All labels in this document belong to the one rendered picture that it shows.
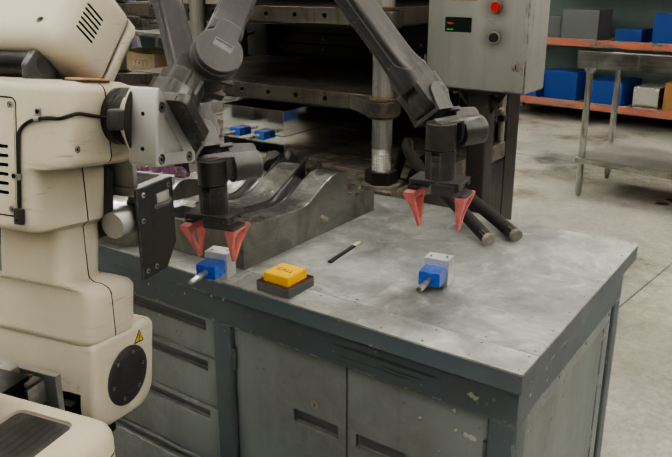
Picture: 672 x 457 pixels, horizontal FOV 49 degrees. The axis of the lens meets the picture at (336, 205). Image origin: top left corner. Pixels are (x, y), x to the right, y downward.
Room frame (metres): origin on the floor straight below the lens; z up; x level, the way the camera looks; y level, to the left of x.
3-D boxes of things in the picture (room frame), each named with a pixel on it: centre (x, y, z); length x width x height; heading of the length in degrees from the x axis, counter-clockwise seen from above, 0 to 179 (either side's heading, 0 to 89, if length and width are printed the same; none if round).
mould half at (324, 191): (1.68, 0.15, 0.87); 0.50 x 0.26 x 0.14; 145
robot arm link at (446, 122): (1.34, -0.20, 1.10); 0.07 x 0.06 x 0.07; 126
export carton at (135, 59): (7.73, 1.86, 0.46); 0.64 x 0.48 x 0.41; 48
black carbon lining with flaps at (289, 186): (1.67, 0.17, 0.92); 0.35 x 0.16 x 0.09; 145
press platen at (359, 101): (2.74, 0.12, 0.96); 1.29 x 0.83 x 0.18; 55
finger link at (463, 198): (1.32, -0.22, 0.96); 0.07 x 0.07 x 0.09; 63
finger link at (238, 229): (1.36, 0.21, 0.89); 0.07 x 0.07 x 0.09; 68
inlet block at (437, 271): (1.30, -0.18, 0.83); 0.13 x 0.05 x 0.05; 154
